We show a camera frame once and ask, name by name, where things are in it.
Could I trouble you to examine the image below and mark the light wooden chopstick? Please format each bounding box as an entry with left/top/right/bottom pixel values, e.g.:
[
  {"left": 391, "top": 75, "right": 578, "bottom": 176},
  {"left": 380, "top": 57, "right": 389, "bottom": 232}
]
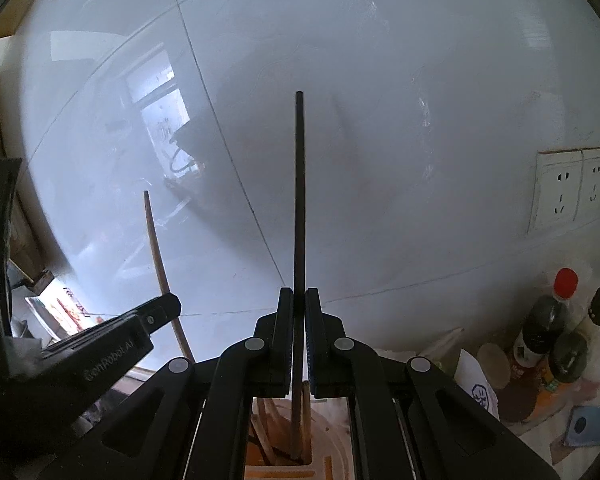
[
  {"left": 300, "top": 380, "right": 312, "bottom": 465},
  {"left": 143, "top": 190, "right": 195, "bottom": 363}
]

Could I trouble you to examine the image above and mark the black chopstick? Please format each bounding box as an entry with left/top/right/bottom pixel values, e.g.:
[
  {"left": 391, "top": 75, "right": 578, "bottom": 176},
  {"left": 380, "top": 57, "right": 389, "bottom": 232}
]
[{"left": 290, "top": 91, "right": 306, "bottom": 460}]

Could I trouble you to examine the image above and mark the cream utensil holder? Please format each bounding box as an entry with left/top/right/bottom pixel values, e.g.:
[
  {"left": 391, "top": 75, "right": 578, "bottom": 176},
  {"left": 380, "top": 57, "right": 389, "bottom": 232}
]
[{"left": 241, "top": 396, "right": 357, "bottom": 480}]

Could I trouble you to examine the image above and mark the white paper packet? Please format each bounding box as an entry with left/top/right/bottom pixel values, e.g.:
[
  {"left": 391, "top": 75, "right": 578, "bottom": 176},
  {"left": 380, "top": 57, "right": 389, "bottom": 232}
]
[{"left": 454, "top": 349, "right": 500, "bottom": 419}]

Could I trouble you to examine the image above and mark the red cap sauce bottle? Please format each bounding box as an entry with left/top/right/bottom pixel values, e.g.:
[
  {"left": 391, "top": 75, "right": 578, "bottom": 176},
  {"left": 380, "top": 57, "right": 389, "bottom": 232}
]
[{"left": 498, "top": 268, "right": 579, "bottom": 424}]

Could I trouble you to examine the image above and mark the black cap sauce bottle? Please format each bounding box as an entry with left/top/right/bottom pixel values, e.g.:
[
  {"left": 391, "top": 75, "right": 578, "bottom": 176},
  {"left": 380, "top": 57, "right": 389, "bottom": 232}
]
[{"left": 548, "top": 287, "right": 600, "bottom": 388}]

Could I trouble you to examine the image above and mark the blue smartphone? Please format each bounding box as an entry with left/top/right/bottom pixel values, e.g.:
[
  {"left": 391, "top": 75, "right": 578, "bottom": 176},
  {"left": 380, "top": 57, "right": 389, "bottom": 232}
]
[{"left": 564, "top": 405, "right": 600, "bottom": 448}]

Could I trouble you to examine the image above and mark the white wall socket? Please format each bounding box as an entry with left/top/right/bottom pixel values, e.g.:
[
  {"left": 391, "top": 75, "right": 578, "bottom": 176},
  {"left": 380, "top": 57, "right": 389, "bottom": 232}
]
[{"left": 528, "top": 148, "right": 600, "bottom": 233}]

